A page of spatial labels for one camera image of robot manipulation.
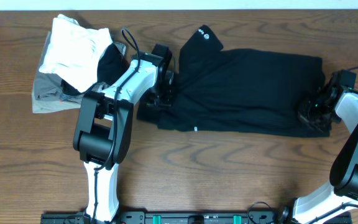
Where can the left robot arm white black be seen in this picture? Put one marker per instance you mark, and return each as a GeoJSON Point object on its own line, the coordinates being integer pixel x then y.
{"type": "Point", "coordinates": [104, 128]}

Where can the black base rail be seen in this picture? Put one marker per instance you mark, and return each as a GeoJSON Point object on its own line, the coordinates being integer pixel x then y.
{"type": "Point", "coordinates": [140, 217]}

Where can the grey folded garment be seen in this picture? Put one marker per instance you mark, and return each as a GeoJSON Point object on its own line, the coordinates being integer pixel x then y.
{"type": "Point", "coordinates": [47, 93]}

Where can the white folded garment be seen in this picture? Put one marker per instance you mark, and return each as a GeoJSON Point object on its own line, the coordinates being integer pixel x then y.
{"type": "Point", "coordinates": [74, 52]}

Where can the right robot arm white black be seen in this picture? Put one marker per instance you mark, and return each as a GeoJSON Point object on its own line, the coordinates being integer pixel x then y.
{"type": "Point", "coordinates": [340, 193]}

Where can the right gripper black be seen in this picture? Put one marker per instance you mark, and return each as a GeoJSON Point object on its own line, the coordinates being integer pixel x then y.
{"type": "Point", "coordinates": [302, 112]}

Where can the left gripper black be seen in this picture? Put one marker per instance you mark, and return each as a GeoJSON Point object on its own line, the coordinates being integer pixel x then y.
{"type": "Point", "coordinates": [171, 92]}

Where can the black t-shirt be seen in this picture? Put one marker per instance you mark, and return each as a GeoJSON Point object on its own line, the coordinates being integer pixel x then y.
{"type": "Point", "coordinates": [240, 90]}

